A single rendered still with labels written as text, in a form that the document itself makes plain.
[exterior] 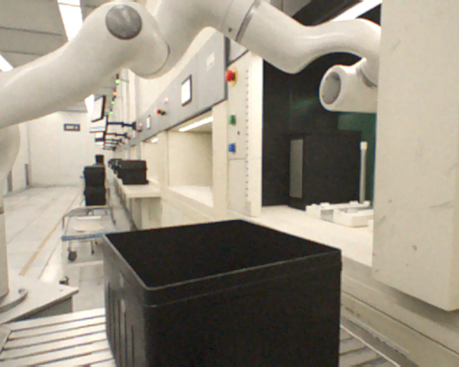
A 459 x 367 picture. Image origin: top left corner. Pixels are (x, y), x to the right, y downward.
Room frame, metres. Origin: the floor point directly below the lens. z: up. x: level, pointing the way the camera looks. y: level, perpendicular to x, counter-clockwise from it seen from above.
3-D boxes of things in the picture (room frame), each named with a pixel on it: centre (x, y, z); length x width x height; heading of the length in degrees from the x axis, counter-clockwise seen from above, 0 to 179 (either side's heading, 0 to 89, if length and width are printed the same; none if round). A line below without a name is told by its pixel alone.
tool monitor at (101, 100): (3.82, 1.38, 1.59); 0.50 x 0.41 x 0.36; 112
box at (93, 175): (4.26, 1.82, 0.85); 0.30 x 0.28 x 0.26; 21
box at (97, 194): (4.27, 1.83, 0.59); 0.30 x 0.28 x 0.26; 22
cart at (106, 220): (2.99, 1.32, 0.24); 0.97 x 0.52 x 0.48; 24
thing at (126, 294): (0.48, 0.03, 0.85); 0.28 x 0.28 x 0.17; 30
